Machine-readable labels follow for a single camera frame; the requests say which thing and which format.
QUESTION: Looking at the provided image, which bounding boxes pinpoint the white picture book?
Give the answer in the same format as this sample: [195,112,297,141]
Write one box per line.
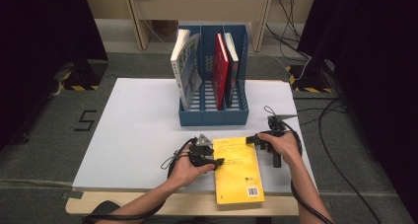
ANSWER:
[170,28,204,112]

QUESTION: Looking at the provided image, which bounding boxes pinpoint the black curtain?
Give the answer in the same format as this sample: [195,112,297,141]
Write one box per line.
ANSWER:
[297,0,418,215]
[0,0,110,151]

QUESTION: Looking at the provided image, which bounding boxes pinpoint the thin white cable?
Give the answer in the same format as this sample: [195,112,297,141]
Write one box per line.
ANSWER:
[142,19,178,53]

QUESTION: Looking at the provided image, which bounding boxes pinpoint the left hand-held gripper cable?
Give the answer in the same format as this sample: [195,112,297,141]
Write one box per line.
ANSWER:
[81,136,199,224]

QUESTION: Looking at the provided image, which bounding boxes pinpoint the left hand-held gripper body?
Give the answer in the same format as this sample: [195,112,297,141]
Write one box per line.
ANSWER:
[188,133,215,168]

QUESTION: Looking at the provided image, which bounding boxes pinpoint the hand-held gripper cable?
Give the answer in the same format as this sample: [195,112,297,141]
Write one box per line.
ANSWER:
[81,136,199,224]
[285,119,335,224]

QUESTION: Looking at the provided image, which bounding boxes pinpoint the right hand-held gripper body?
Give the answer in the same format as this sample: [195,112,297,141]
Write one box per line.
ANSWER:
[264,105,299,169]

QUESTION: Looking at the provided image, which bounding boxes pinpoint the stand base with hazard tape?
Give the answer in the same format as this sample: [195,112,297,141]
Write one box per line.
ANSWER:
[53,57,109,92]
[285,57,337,94]

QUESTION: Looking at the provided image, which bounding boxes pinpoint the beige wooden desk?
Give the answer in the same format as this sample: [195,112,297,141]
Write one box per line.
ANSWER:
[83,0,319,52]

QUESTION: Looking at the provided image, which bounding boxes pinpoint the person's left hand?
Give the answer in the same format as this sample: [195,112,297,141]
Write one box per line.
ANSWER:
[167,142,217,189]

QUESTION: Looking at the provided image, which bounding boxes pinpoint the right hand-held gripper cable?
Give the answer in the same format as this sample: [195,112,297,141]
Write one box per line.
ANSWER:
[285,119,335,224]

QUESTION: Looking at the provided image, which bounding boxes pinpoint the black floor cables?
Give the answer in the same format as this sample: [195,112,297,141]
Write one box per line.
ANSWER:
[293,96,383,224]

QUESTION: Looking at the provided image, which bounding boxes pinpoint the yellow book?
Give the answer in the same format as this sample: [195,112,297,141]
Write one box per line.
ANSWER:
[212,136,266,205]

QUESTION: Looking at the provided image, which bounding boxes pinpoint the blue file rack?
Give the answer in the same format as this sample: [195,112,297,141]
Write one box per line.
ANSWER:
[176,24,250,127]

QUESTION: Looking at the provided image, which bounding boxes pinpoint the black socket cables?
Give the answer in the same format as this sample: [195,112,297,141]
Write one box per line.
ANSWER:
[265,0,314,60]

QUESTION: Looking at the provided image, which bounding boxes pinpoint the red book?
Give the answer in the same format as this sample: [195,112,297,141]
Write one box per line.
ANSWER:
[211,33,231,112]

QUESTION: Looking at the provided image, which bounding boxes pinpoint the teal book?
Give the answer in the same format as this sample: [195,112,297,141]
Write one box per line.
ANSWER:
[224,32,241,109]

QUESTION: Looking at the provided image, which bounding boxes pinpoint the person's right hand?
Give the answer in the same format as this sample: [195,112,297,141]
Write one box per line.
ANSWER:
[256,130,303,168]

